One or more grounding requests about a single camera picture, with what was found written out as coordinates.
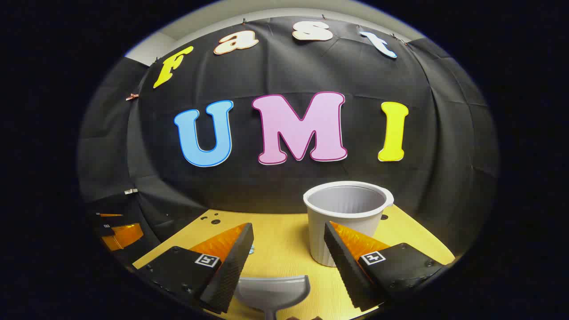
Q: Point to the silver metal clip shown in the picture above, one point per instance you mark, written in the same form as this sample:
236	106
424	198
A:
130	191

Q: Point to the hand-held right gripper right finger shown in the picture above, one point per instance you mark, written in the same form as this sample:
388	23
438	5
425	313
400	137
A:
344	266

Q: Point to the black backdrop cloth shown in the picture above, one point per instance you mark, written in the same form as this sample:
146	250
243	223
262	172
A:
275	186

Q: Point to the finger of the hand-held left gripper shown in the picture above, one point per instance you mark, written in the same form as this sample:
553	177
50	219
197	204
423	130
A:
122	235

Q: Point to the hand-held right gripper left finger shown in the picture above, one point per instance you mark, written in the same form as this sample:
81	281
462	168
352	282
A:
231	271

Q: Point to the grey plastic dustpan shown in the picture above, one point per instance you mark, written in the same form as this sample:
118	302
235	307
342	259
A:
271	293

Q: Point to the wooden desktop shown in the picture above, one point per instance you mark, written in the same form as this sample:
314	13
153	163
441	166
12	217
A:
284	240

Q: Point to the red clip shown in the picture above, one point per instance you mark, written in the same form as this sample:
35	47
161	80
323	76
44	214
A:
132	96

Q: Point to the white ribbed garbage bin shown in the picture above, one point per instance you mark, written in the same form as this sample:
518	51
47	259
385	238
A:
342	202

